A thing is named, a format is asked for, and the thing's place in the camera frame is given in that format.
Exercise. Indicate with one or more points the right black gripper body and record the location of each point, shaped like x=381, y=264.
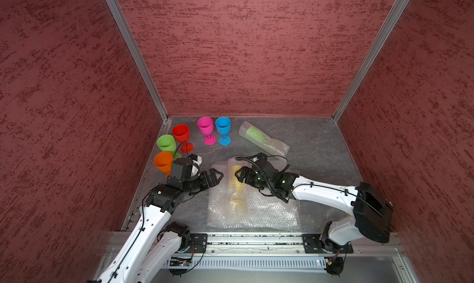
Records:
x=253, y=179

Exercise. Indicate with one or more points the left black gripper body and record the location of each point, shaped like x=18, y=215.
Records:
x=196, y=183

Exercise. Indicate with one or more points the orange glass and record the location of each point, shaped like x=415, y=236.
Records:
x=164, y=162

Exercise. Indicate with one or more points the yellow glass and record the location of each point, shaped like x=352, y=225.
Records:
x=239, y=202

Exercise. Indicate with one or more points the red wine glass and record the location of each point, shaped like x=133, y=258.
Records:
x=181, y=133

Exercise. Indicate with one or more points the light green glass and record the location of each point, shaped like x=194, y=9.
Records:
x=259, y=138

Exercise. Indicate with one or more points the pink glass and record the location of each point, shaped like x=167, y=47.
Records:
x=206, y=126

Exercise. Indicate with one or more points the blue glass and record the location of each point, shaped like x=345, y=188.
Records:
x=223, y=125

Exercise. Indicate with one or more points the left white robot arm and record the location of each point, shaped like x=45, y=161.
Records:
x=155, y=239

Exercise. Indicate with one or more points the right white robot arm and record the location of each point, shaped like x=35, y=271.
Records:
x=368, y=213

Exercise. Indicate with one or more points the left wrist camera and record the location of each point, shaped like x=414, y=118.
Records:
x=197, y=161

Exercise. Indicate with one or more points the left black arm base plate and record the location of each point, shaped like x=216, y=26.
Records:
x=197, y=243

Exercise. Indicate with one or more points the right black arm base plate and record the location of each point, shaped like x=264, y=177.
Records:
x=313, y=244

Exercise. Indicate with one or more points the white perforated cable duct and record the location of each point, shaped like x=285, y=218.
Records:
x=299, y=264

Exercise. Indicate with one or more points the aluminium front rail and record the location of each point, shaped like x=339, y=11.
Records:
x=286, y=244

